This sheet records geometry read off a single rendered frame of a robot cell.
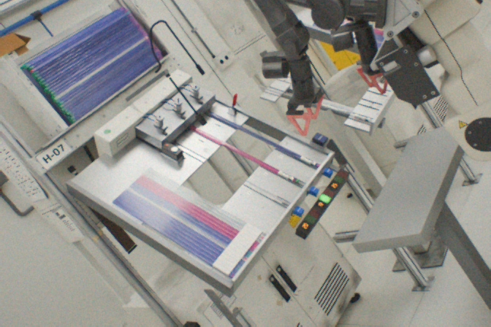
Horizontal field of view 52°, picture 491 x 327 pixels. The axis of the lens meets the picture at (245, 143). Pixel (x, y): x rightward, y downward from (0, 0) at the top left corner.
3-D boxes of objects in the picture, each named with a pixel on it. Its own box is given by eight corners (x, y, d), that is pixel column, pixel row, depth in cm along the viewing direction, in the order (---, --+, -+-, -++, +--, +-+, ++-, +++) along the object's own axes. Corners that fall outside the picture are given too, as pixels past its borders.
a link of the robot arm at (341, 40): (362, -1, 150) (366, 9, 158) (324, 10, 153) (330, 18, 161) (370, 38, 148) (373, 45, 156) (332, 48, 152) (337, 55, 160)
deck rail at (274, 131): (332, 163, 199) (335, 152, 195) (329, 166, 198) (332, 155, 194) (188, 93, 225) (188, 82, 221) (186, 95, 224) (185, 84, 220)
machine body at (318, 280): (370, 288, 235) (294, 185, 222) (294, 425, 193) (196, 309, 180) (279, 289, 285) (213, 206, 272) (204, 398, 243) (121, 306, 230)
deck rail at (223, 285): (233, 293, 159) (234, 283, 154) (229, 298, 158) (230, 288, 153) (72, 190, 185) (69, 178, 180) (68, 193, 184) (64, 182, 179)
